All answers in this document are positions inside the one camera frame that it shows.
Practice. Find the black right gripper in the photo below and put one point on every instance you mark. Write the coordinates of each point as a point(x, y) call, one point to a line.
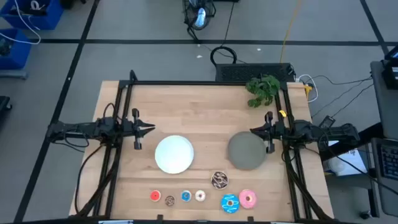
point(270, 130)

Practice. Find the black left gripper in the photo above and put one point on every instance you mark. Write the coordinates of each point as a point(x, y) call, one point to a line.
point(136, 129)

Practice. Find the large chocolate frosted donut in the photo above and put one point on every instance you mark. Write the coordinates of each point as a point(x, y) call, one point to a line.
point(214, 180)

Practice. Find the large pink frosted donut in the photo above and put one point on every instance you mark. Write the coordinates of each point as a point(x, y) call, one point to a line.
point(242, 199)

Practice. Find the small blue sprinkled donut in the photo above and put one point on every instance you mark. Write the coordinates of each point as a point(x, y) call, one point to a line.
point(183, 196)

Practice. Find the large blue frosted donut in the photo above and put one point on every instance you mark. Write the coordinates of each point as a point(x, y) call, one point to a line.
point(224, 203)

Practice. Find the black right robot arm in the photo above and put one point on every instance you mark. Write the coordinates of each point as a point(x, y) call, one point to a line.
point(323, 132)

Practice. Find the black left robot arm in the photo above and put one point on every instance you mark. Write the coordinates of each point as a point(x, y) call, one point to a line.
point(81, 128)

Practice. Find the grey round plate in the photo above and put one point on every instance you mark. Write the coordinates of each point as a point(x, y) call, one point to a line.
point(247, 152)

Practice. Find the white round plate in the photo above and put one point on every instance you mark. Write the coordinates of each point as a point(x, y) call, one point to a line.
point(174, 154)

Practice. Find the green potted plant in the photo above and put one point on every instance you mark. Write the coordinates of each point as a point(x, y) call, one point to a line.
point(262, 88)

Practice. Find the yellow plug connector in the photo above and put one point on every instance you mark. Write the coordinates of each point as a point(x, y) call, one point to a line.
point(308, 91)

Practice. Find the black power adapter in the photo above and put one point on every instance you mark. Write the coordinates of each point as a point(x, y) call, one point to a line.
point(327, 122)

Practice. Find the small red frosted donut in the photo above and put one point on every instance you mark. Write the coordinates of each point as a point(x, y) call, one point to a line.
point(152, 196)

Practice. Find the small chocolate frosted donut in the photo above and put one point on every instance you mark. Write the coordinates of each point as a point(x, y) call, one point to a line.
point(167, 201)

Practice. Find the small white sprinkled donut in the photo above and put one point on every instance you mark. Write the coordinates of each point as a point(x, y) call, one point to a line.
point(197, 196)

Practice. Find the white paper sheet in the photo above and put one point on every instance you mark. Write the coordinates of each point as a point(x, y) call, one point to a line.
point(351, 158)

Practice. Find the black floor fan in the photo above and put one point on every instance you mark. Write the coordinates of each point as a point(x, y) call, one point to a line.
point(199, 14)

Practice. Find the grey side desk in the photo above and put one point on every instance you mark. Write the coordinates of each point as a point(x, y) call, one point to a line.
point(385, 102)

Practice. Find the black keyboard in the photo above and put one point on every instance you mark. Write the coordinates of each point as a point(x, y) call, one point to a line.
point(390, 161)

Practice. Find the large blue storage bin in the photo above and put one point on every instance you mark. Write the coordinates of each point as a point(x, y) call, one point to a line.
point(46, 20)

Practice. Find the black aluminium table frame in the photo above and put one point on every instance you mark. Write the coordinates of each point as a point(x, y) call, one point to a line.
point(186, 83)

